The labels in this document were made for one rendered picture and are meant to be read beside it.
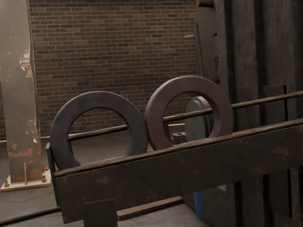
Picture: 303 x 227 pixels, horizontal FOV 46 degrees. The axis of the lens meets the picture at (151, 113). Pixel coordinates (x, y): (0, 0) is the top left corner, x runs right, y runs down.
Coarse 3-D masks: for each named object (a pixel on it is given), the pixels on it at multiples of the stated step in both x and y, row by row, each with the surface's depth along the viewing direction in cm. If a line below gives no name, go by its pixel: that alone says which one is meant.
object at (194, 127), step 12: (192, 108) 214; (204, 108) 201; (192, 120) 215; (204, 120) 198; (192, 132) 217; (204, 132) 198; (204, 192) 194; (216, 192) 177; (192, 204) 215; (204, 204) 195; (216, 204) 179; (204, 216) 197; (216, 216) 180
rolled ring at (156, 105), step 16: (176, 80) 71; (192, 80) 72; (208, 80) 72; (160, 96) 70; (176, 96) 71; (208, 96) 73; (224, 96) 73; (160, 112) 70; (224, 112) 74; (160, 128) 70; (224, 128) 74; (160, 144) 71
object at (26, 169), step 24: (0, 0) 295; (24, 0) 298; (0, 24) 295; (24, 24) 299; (0, 48) 296; (24, 48) 300; (0, 72) 297; (24, 72) 301; (24, 96) 302; (24, 120) 303; (24, 144) 304; (24, 168) 301; (48, 168) 348
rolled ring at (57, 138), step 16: (80, 96) 66; (96, 96) 67; (112, 96) 68; (64, 112) 66; (80, 112) 66; (128, 112) 69; (64, 128) 66; (128, 128) 71; (144, 128) 70; (64, 144) 66; (128, 144) 72; (144, 144) 70; (64, 160) 66
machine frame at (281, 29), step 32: (224, 0) 140; (256, 0) 119; (288, 0) 101; (224, 32) 142; (256, 32) 120; (288, 32) 102; (224, 64) 144; (256, 64) 121; (288, 64) 104; (256, 96) 122; (256, 192) 132; (288, 192) 112; (256, 224) 136; (288, 224) 116
